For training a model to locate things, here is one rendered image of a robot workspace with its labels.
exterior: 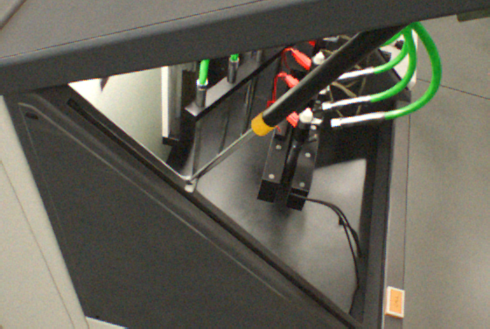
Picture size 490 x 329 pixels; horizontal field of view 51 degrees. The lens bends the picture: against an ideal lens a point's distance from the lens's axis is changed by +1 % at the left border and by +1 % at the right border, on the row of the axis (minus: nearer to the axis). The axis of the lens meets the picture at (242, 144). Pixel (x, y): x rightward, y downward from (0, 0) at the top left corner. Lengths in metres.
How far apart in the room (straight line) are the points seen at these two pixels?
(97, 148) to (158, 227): 0.15
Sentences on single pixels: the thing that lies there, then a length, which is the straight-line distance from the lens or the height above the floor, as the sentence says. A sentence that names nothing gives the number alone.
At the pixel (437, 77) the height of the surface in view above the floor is 1.31.
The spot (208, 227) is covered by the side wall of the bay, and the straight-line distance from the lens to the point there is 0.62.
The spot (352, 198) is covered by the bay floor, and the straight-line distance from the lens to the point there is 1.24.
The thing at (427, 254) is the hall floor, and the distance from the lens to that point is 2.26.
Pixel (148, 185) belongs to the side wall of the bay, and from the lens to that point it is 0.58.
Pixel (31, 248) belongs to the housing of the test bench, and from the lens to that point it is 0.87.
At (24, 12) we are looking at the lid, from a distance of 0.54.
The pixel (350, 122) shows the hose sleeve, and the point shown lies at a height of 1.16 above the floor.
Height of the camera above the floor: 1.83
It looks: 52 degrees down
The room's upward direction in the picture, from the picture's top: 11 degrees clockwise
